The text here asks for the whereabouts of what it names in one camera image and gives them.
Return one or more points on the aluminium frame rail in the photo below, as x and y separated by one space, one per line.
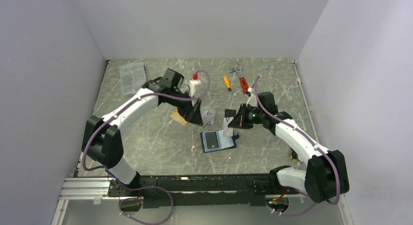
82 188

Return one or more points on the red handled adjustable wrench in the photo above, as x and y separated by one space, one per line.
238 69

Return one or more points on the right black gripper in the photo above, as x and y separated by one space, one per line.
239 121

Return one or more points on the blue leather card holder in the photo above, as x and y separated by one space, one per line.
224 142

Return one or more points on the orange handled screwdriver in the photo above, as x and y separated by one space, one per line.
227 83

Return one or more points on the silver card stack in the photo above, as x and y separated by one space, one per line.
208 115

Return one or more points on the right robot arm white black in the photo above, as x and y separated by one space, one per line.
325 177

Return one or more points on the clear plastic screw box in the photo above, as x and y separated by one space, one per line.
132 77

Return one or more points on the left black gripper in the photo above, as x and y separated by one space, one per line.
189 113

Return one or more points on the black VIP card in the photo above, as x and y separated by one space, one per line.
211 141

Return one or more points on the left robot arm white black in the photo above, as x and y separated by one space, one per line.
102 146

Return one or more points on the gold card stack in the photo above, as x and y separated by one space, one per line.
177 117

